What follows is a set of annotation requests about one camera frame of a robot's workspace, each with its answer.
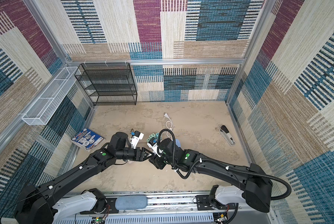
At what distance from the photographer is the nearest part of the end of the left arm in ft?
2.02

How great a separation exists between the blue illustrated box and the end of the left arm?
407 millimetres

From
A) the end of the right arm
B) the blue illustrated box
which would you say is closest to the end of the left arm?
the end of the right arm

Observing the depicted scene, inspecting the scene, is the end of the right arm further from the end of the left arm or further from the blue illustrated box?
the blue illustrated box

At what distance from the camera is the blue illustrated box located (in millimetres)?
955
